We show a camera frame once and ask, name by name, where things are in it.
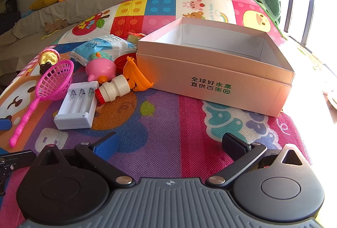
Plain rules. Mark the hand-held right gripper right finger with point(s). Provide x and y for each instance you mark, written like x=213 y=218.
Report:
x=231 y=142

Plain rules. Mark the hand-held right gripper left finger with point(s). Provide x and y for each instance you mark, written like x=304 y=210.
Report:
x=108 y=142

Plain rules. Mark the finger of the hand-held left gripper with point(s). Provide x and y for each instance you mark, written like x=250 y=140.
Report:
x=5 y=124
x=15 y=158

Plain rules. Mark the pink plastic net scoop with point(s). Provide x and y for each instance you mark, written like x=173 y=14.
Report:
x=28 y=112

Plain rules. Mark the white battery charger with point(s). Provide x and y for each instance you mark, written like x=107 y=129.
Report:
x=73 y=120

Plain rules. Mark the small white bottle red cap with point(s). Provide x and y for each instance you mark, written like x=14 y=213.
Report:
x=115 y=87

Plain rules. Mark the pink pig toy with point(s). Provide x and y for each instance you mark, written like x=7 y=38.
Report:
x=101 y=68

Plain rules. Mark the orange plastic toy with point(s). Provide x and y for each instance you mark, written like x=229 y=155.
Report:
x=134 y=72

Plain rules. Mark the pink cardboard box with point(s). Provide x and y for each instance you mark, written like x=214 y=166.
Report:
x=210 y=67

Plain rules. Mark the gold and pink figurine toy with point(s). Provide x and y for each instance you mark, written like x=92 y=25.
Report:
x=48 y=58

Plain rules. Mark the red plastic lid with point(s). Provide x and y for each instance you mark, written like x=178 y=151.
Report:
x=120 y=62

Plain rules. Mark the colourful cartoon play mat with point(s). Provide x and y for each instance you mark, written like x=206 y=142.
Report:
x=163 y=117

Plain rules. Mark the blue white wet wipes pack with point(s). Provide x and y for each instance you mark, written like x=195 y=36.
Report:
x=105 y=43

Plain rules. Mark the black furniture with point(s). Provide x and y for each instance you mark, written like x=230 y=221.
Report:
x=9 y=20

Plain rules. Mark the brown plush toy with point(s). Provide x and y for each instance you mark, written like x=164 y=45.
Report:
x=55 y=25

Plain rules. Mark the yellow pillow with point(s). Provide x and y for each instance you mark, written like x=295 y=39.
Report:
x=44 y=2

